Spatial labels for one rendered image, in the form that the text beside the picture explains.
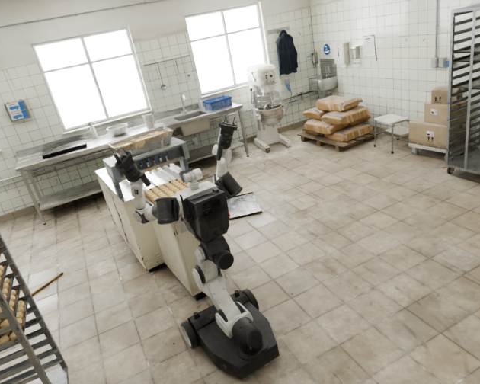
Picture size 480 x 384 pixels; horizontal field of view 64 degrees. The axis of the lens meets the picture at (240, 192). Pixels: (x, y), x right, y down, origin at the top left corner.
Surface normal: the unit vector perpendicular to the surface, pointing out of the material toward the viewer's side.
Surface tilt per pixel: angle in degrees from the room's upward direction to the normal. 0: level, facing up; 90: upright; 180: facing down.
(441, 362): 0
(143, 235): 90
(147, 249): 90
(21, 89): 90
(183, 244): 90
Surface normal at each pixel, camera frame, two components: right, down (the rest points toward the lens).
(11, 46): 0.42, 0.29
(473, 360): -0.18, -0.90
